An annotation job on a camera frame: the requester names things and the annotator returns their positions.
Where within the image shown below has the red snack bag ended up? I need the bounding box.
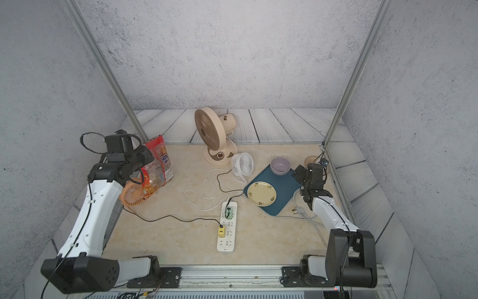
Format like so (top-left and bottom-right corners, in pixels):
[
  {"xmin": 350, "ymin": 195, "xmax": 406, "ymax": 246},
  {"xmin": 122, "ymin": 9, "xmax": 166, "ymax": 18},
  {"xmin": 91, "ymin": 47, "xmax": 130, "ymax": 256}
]
[{"xmin": 141, "ymin": 135, "xmax": 174, "ymax": 199}]

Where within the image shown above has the green plug adapter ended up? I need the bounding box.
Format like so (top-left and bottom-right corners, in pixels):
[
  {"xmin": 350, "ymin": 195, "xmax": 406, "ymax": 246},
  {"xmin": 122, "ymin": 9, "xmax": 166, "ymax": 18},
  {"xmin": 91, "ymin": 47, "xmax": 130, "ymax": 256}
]
[{"xmin": 225, "ymin": 207, "xmax": 234, "ymax": 219}]

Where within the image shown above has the yellow plug adapter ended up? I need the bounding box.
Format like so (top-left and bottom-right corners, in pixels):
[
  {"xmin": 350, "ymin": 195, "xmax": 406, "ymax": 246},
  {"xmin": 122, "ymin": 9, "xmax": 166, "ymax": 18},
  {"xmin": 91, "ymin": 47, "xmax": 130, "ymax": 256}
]
[{"xmin": 218, "ymin": 225, "xmax": 226, "ymax": 238}]

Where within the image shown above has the white power strip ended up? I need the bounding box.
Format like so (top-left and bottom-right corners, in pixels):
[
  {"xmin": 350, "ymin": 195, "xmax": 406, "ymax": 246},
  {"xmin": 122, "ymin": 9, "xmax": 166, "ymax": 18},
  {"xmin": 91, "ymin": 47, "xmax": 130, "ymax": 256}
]
[{"xmin": 217, "ymin": 201, "xmax": 238, "ymax": 253}]

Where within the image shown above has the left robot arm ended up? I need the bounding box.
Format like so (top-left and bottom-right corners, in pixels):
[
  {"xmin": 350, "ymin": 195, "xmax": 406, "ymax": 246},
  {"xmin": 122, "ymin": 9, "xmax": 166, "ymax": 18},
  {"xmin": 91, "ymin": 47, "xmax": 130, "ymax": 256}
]
[{"xmin": 41, "ymin": 130, "xmax": 161, "ymax": 295}]

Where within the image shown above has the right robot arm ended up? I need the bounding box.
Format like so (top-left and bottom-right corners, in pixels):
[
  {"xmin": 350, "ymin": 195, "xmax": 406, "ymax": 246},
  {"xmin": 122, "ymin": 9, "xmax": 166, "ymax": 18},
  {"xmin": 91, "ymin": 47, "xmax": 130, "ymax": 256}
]
[{"xmin": 292, "ymin": 163, "xmax": 378, "ymax": 289}]

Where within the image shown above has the small orange fan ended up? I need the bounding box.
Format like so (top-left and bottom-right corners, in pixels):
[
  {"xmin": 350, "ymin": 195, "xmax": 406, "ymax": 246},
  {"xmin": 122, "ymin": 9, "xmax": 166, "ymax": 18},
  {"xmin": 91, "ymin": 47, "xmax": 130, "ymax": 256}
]
[{"xmin": 119, "ymin": 181, "xmax": 148, "ymax": 208}]

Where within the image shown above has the small white fan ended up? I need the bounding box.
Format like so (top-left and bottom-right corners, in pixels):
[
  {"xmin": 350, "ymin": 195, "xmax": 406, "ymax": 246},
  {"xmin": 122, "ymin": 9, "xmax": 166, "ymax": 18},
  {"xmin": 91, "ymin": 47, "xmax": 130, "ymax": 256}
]
[{"xmin": 231, "ymin": 153, "xmax": 254, "ymax": 183}]

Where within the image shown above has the beige desk fan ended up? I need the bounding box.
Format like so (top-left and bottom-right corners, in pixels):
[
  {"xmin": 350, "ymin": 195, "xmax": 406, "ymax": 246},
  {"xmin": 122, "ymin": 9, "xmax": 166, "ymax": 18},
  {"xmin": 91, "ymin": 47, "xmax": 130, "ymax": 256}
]
[{"xmin": 194, "ymin": 107, "xmax": 238, "ymax": 166}]

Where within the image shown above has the amber glass dish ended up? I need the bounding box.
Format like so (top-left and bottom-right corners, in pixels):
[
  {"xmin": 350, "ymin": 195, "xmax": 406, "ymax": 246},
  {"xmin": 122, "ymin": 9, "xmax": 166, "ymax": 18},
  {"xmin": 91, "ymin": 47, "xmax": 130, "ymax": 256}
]
[{"xmin": 304, "ymin": 156, "xmax": 321, "ymax": 168}]

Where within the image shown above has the teal plastic tray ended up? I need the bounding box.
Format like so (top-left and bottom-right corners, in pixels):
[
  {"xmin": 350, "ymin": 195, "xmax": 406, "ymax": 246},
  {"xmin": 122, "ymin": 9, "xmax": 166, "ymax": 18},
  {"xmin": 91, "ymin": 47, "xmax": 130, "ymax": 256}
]
[{"xmin": 243, "ymin": 166, "xmax": 300, "ymax": 216}]

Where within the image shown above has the lilac ceramic bowl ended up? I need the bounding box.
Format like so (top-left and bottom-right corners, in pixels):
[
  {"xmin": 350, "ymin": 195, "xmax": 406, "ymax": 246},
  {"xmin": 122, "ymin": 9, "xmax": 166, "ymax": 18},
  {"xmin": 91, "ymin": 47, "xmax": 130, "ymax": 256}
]
[{"xmin": 270, "ymin": 156, "xmax": 291, "ymax": 176}]

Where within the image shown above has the cream plate with characters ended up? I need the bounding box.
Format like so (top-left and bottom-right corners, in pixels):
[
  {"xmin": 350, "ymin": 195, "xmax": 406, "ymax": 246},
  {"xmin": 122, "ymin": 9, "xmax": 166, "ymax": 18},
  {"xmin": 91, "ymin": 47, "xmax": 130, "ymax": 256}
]
[{"xmin": 246, "ymin": 181, "xmax": 277, "ymax": 208}]

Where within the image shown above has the black cable to yellow plug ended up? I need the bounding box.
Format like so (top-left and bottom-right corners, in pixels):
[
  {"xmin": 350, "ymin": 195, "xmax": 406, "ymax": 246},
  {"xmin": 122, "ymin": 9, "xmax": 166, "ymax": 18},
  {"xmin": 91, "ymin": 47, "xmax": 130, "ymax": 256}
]
[{"xmin": 122, "ymin": 205, "xmax": 224, "ymax": 229}]

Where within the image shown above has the white fan cable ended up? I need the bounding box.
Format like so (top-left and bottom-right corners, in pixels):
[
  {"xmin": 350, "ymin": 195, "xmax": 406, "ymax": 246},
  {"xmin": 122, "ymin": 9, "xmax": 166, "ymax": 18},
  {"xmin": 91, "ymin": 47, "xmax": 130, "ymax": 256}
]
[{"xmin": 182, "ymin": 167, "xmax": 240, "ymax": 213}]

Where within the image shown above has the black cable to green plug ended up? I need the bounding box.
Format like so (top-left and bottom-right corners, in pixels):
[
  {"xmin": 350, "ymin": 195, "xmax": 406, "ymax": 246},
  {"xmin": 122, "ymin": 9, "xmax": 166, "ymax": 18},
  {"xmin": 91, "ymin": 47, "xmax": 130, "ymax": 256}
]
[{"xmin": 216, "ymin": 169, "xmax": 245, "ymax": 216}]

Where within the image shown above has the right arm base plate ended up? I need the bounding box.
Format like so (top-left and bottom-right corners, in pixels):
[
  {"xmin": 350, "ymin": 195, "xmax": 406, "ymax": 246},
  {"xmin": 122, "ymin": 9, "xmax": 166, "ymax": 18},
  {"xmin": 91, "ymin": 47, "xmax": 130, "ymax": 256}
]
[{"xmin": 280, "ymin": 266, "xmax": 329, "ymax": 288}]

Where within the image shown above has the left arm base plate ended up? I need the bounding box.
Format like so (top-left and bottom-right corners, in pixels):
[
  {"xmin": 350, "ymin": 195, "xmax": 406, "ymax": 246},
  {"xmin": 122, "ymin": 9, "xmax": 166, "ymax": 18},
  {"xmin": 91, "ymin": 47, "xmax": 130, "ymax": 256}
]
[{"xmin": 126, "ymin": 267, "xmax": 182, "ymax": 289}]

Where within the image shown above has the aluminium front rail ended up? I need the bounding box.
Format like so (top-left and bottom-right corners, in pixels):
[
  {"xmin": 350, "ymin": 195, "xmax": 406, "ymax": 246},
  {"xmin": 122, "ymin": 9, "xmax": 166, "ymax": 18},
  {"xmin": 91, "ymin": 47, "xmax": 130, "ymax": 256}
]
[{"xmin": 66, "ymin": 263, "xmax": 397, "ymax": 299}]

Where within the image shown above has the left aluminium frame post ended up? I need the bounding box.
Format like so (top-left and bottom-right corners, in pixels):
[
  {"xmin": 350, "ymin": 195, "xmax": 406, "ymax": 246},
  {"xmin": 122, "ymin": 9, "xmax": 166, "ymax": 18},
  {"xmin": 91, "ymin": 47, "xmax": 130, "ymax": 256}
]
[{"xmin": 61, "ymin": 0, "xmax": 149, "ymax": 142}]

